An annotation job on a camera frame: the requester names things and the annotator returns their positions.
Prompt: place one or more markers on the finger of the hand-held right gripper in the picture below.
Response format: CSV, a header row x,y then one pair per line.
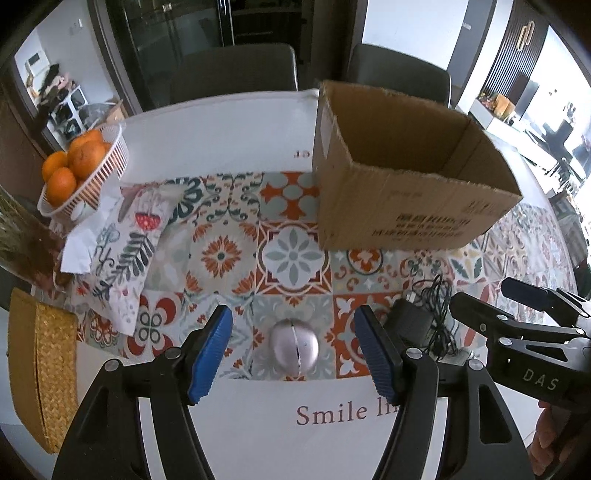
x,y
526,293
489,311

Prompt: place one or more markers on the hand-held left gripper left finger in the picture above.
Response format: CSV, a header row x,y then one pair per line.
x,y
210,355

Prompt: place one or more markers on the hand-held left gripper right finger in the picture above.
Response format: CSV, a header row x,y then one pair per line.
x,y
376,355

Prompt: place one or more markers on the silver egg-shaped gadget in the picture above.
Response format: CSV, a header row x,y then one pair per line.
x,y
294,346

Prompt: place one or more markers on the brown cardboard box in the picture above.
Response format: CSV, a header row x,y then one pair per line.
x,y
406,217

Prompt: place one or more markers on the person's right hand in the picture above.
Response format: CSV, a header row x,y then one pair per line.
x,y
549,434

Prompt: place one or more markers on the patterned table runner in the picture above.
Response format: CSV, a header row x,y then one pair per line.
x,y
291,249

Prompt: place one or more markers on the floral fabric tissue cover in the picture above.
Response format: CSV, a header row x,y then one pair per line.
x,y
134,240

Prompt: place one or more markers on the yellow woven box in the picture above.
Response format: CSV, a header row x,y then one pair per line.
x,y
41,369

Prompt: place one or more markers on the white media console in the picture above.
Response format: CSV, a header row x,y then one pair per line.
x,y
503,124

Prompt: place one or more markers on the flat screen television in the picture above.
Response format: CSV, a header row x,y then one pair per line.
x,y
526,98

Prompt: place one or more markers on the glass vase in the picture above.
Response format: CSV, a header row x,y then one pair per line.
x,y
27,240

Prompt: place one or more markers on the white fruit basket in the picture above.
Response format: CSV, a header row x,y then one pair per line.
x,y
108,162

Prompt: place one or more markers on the orange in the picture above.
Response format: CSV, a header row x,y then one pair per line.
x,y
54,164
90,136
61,188
87,158

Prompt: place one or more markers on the dark grey dining chair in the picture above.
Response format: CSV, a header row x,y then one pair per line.
x,y
397,76
235,74

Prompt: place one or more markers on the white shoe rack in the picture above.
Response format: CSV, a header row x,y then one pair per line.
x,y
67,113

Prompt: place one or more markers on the dark glass-door cabinet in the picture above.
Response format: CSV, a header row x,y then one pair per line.
x,y
152,37

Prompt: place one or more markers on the gold wall ornament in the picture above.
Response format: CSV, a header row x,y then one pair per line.
x,y
525,36

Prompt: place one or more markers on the wall intercom panel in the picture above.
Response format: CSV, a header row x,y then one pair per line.
x,y
35,60

